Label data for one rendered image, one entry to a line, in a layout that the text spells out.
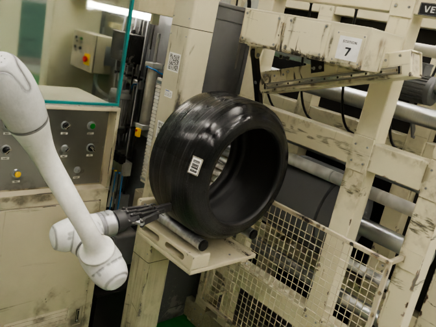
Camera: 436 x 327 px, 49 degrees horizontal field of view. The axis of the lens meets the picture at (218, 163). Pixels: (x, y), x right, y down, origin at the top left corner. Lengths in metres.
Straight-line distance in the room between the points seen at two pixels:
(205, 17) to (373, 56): 0.67
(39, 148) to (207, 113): 0.66
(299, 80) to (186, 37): 0.50
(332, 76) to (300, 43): 0.19
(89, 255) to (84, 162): 0.82
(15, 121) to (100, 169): 1.07
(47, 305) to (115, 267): 0.98
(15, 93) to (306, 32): 1.13
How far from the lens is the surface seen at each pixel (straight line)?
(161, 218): 1.97
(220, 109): 1.71
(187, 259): 1.84
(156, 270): 2.28
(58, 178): 1.33
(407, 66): 1.83
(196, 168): 1.63
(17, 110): 1.18
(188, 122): 1.72
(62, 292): 2.38
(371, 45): 1.77
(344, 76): 1.93
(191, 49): 1.97
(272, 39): 1.99
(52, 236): 1.55
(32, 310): 2.36
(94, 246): 1.40
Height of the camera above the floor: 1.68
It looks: 15 degrees down
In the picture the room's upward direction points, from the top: 12 degrees clockwise
